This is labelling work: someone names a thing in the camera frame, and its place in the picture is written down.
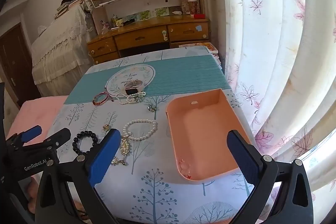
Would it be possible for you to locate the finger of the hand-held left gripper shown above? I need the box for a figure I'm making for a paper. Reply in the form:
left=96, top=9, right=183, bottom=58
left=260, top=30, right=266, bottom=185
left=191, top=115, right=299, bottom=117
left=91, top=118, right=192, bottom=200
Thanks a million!
left=7, top=125, right=42, bottom=147
left=39, top=128, right=72, bottom=159

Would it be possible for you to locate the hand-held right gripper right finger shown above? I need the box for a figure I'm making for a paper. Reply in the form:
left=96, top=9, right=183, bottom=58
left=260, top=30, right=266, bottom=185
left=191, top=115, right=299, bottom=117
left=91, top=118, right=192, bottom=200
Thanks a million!
left=226, top=130, right=314, bottom=224

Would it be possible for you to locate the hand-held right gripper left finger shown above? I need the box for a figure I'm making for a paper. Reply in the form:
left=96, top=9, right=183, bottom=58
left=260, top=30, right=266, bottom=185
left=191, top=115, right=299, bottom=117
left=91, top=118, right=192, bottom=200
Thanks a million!
left=35, top=128, right=122, bottom=224

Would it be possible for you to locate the gold rhinestone pin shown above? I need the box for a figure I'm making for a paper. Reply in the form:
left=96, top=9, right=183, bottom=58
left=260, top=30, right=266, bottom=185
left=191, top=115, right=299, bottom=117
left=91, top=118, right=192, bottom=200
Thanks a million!
left=110, top=157, right=127, bottom=166

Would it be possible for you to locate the gold leaf brooch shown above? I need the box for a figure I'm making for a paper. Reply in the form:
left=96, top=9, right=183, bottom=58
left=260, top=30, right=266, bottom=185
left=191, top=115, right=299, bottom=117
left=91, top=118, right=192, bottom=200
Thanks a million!
left=119, top=135, right=131, bottom=157

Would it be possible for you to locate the black bead bracelet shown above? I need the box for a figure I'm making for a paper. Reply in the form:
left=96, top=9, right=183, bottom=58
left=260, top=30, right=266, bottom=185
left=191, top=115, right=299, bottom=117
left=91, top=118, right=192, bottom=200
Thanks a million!
left=72, top=130, right=99, bottom=156

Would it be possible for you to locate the white pearl bracelet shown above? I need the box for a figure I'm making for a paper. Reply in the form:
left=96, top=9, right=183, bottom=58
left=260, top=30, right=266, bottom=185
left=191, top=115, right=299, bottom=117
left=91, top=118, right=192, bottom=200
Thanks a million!
left=123, top=119, right=159, bottom=141

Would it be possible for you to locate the brown leather bag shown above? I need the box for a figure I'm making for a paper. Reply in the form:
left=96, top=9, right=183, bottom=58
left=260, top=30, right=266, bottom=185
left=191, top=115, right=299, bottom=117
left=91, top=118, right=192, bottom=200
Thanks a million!
left=165, top=88, right=251, bottom=185

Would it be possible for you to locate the long pearl necklace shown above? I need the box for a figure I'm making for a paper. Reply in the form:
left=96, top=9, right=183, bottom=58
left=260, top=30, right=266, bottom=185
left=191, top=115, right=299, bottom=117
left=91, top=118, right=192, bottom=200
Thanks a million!
left=116, top=91, right=147, bottom=106

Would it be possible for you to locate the red cord bracelet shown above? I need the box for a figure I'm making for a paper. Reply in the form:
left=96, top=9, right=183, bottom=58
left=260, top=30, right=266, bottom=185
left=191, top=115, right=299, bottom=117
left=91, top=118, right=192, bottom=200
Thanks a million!
left=92, top=91, right=113, bottom=106

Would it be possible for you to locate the pale strap wristwatch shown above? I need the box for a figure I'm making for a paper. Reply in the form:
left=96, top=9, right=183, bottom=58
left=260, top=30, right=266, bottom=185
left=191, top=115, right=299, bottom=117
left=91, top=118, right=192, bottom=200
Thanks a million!
left=125, top=80, right=145, bottom=95

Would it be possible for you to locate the pink blanket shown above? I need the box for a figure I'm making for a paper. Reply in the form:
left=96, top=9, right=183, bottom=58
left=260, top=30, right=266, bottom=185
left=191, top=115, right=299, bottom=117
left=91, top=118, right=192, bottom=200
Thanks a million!
left=5, top=95, right=70, bottom=140

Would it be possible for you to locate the tree print teal cloth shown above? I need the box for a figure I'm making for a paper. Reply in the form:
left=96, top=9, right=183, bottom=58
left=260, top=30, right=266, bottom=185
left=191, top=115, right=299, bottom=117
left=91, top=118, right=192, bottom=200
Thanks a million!
left=54, top=47, right=263, bottom=224

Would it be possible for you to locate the brown wooden door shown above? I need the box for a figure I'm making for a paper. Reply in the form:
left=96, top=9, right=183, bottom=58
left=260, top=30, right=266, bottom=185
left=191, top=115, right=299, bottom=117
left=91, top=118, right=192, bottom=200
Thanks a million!
left=0, top=23, right=34, bottom=109

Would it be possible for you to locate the cream lace furniture cover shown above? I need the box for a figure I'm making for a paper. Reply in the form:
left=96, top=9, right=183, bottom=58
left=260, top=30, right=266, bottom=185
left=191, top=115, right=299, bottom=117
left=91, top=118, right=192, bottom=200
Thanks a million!
left=31, top=4, right=95, bottom=97

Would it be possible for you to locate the stack of magazines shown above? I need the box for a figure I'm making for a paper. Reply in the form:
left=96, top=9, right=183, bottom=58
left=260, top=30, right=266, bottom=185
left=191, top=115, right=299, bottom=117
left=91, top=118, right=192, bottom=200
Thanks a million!
left=178, top=42, right=221, bottom=67

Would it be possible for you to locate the wooden desk with drawers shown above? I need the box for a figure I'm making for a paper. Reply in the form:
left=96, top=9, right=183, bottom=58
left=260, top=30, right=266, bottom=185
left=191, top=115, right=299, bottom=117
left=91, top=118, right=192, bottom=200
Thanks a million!
left=87, top=17, right=210, bottom=65

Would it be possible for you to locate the pile of books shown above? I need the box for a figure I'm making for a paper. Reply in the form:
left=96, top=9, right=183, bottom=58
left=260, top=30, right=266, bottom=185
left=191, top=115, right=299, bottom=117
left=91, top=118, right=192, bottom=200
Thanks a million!
left=54, top=0, right=86, bottom=20

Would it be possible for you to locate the leaf print white curtain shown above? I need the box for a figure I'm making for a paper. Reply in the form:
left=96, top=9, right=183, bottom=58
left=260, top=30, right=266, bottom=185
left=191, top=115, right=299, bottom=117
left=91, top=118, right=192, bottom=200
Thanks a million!
left=198, top=0, right=336, bottom=224

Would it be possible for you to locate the clear jar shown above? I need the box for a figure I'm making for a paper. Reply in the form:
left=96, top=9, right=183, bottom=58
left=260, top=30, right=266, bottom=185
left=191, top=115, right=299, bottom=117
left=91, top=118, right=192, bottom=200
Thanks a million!
left=187, top=0, right=201, bottom=15

